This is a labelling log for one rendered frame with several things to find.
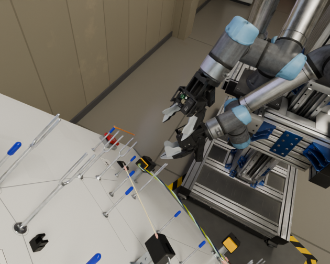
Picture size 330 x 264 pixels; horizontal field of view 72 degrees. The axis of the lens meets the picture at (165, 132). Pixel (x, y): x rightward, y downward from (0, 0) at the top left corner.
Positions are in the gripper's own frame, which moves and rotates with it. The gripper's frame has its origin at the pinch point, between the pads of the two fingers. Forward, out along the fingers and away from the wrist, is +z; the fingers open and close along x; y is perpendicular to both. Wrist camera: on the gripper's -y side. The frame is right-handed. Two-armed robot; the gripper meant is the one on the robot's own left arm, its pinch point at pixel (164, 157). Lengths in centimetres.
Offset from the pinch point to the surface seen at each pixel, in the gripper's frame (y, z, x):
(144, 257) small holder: 13.0, 0.6, 47.2
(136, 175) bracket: 5.0, 9.3, 10.0
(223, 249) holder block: -31.4, -6.0, 23.6
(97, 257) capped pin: 30, -4, 58
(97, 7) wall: 67, 17, -146
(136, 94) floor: -26, 38, -185
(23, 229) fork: 34, 7, 52
